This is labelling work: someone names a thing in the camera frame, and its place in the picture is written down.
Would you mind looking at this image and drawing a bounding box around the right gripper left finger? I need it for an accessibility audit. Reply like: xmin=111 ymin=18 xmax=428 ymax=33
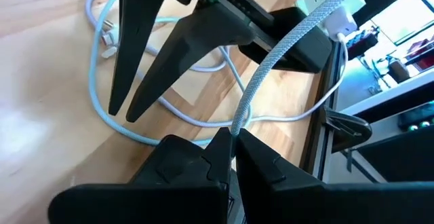
xmin=47 ymin=127 xmax=235 ymax=224

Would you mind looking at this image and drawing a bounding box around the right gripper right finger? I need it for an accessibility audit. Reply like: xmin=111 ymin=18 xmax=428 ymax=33
xmin=235 ymin=128 xmax=434 ymax=224

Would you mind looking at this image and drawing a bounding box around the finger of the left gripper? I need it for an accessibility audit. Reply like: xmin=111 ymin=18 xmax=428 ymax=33
xmin=108 ymin=0 xmax=174 ymax=116
xmin=125 ymin=2 xmax=256 ymax=123

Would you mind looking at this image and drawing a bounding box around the white braided USB cable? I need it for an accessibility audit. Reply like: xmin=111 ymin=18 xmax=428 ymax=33
xmin=85 ymin=0 xmax=368 ymax=147

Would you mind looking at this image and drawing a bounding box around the white USB wall charger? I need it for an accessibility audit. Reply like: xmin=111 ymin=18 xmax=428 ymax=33
xmin=323 ymin=5 xmax=359 ymax=42

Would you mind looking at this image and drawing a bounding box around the white table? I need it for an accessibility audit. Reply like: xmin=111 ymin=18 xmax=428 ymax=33
xmin=338 ymin=67 xmax=434 ymax=116

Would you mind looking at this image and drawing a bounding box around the black rig frame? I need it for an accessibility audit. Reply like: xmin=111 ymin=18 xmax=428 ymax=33
xmin=300 ymin=40 xmax=343 ymax=184

